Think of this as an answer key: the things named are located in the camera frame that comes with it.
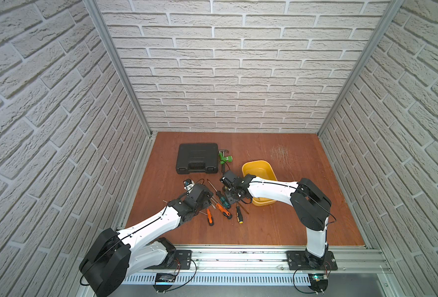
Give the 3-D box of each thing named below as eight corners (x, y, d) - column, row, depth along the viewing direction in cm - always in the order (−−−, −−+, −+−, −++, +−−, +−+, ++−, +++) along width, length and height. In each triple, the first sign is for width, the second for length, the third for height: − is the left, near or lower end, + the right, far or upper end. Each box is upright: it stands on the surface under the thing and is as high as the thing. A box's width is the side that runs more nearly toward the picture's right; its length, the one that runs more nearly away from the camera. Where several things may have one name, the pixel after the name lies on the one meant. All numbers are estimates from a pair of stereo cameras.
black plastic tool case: (175, 174, 101) (173, 168, 97) (181, 148, 113) (179, 142, 109) (217, 174, 101) (217, 168, 97) (218, 149, 113) (218, 143, 109)
